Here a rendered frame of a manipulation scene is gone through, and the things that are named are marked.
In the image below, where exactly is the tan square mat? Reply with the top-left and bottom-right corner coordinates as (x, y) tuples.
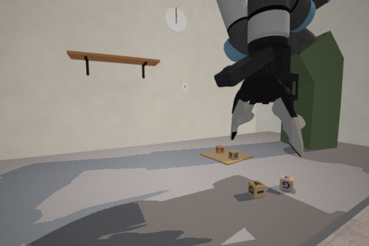
(200, 148), (254, 165)

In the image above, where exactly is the wooden letter block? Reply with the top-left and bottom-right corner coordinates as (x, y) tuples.
(280, 175), (294, 192)
(216, 145), (224, 153)
(248, 180), (266, 198)
(228, 150), (239, 159)

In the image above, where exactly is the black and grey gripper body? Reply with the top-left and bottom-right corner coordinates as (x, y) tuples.
(242, 36), (299, 105)

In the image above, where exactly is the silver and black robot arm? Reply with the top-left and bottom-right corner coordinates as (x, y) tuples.
(214, 0), (330, 87)

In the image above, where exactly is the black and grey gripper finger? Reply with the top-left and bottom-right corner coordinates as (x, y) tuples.
(272, 78), (305, 157)
(230, 84), (255, 140)

